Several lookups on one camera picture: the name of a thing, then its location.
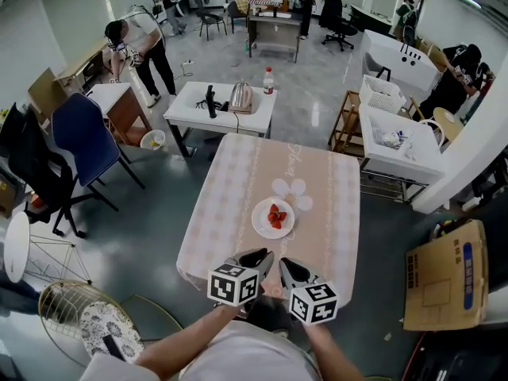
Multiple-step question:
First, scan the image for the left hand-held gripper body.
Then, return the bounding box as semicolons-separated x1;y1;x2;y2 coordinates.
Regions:
206;261;264;307

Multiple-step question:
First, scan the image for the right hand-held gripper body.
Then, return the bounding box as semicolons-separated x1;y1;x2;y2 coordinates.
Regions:
283;277;340;327

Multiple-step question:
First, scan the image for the white round plate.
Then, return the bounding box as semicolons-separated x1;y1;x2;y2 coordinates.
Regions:
251;197;296;241

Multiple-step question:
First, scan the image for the person's right forearm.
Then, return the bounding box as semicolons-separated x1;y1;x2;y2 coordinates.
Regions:
302;322;357;381

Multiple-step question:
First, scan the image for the person's left forearm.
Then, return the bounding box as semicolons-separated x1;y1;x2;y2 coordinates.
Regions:
134;302;242;381

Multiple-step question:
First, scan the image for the table with pink tablecloth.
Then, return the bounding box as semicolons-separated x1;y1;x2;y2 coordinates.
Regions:
175;132;362;307

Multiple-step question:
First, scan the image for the person's white shirt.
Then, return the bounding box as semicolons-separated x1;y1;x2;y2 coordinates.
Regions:
79;318;323;381

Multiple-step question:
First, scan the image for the brown cardboard box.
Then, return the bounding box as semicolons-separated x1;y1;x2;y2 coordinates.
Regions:
402;218;490;332

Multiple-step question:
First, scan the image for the black smartphone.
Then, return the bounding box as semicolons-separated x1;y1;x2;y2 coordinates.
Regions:
102;334;126;362

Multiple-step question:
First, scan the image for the floral seat cushion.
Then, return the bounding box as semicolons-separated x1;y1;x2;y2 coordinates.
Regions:
79;301;145;365

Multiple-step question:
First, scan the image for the white waste bin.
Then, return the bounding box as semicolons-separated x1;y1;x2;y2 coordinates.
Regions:
139;129;167;152

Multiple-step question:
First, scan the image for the wooden shelf rack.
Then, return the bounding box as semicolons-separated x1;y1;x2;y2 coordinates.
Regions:
328;90;364;159

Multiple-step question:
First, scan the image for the steel kettle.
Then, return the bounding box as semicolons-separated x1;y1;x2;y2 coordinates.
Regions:
227;80;255;115

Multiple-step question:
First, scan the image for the white sink table with rack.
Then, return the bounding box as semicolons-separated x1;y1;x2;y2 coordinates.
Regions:
358;102;446;202

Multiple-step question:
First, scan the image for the red-capped plastic bottle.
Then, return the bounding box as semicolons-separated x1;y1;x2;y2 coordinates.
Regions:
262;66;276;96

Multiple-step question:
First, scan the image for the brown white-topped side desk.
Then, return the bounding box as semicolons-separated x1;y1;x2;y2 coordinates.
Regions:
86;82;153;147

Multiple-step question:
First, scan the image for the white perforated basket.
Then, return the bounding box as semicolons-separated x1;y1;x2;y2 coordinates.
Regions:
359;74;407;115

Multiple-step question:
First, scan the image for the blue chair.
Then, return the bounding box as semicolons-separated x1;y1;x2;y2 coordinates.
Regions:
51;91;146;198

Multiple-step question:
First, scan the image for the round wooden chair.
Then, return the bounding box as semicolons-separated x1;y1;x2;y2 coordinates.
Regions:
420;106;464;147

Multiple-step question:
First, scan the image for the black office chair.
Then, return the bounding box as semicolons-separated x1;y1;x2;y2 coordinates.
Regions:
0;101;121;239

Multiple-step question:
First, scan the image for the round white side table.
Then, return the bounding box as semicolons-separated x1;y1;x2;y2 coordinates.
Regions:
4;211;93;286

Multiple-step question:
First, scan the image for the grey desk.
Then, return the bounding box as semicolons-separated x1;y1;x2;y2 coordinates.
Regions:
247;11;303;64

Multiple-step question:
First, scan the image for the white counter with black holes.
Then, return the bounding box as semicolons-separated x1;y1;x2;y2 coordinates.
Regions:
362;29;438;91

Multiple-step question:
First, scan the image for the black metal chair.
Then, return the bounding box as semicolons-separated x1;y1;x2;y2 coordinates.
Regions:
195;9;229;41

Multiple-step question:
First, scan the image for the black swivel chair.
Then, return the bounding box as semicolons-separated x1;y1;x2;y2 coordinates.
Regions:
321;15;359;53

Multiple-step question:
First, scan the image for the long light wooden desk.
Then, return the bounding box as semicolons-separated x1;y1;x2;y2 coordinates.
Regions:
52;41;110;97

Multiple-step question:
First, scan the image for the gold wire chair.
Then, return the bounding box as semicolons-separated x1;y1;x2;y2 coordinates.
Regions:
37;279;184;369

